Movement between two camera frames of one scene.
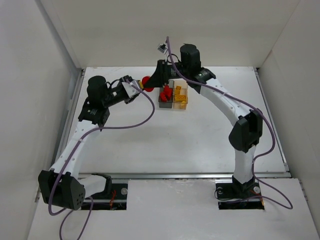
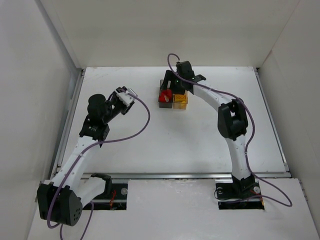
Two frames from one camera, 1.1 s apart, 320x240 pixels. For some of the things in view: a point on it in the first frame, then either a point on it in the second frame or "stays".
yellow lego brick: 180,98 stays
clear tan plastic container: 180,93 stays
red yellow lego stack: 142,83 -> 166,96
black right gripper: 161,72 -> 170,83
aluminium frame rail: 185,175 stays
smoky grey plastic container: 167,104 stays
